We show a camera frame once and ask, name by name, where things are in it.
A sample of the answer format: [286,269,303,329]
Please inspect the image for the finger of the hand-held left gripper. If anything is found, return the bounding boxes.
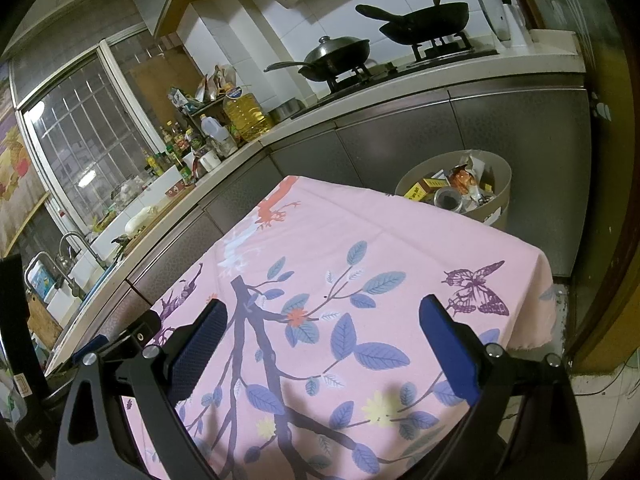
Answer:
[70,335,108,362]
[97,309,163,362]

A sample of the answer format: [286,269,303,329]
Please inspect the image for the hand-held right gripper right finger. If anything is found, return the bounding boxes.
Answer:
[419,294,588,480]

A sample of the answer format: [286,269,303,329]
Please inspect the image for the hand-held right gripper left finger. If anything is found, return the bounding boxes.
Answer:
[55,299,228,480]

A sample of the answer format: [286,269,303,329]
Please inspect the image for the beige round bin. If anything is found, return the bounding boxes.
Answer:
[395,149,513,233]

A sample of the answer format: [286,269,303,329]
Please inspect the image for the yellow packet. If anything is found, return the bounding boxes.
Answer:
[405,177,443,203]

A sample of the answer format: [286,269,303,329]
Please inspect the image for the orange brown snack wrapper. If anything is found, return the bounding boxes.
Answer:
[450,166,476,193]

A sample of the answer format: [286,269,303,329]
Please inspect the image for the wooden cutting board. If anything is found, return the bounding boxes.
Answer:
[27,295,63,348]

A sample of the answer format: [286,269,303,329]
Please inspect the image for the white blue water purifier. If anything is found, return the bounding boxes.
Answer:
[26,262,58,303]

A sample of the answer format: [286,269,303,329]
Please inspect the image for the steel faucet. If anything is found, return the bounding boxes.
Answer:
[59,231,108,271]
[25,251,81,306]

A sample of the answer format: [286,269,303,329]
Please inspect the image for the white lump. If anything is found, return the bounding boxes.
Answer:
[124,205,161,236]

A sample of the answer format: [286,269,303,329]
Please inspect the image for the long wooden chopping board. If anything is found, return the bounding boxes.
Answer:
[125,185,196,241]

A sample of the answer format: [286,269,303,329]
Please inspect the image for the pink floral tablecloth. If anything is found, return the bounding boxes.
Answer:
[120,175,557,480]

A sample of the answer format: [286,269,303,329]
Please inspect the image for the barred window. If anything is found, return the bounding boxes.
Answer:
[10,27,211,241]

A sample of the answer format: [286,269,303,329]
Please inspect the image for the group of condiment bottles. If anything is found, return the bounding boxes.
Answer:
[142,120,211,186]

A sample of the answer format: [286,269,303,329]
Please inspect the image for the white plastic jug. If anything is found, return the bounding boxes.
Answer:
[200,114,231,158]

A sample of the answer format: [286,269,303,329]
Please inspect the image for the grey kitchen counter cabinets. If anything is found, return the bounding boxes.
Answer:
[45,27,593,376]

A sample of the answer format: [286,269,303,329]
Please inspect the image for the large cooking oil bottle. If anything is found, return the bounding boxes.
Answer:
[222,85,276,143]

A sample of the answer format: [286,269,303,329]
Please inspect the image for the steel bowl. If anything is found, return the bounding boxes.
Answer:
[268,100,306,123]

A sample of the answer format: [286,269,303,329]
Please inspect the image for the pile of snack bags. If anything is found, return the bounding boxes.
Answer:
[170,64,238,111]

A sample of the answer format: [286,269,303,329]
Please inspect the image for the black gas stove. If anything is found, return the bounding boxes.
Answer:
[290,30,501,121]

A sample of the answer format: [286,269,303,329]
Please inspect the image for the black wok with steel lid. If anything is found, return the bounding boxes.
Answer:
[264,36,372,82]

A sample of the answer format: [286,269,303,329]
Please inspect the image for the glass pot lid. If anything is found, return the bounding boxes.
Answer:
[468,0,517,43]

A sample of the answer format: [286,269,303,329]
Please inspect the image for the wall poster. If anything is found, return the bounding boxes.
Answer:
[0,75,51,256]

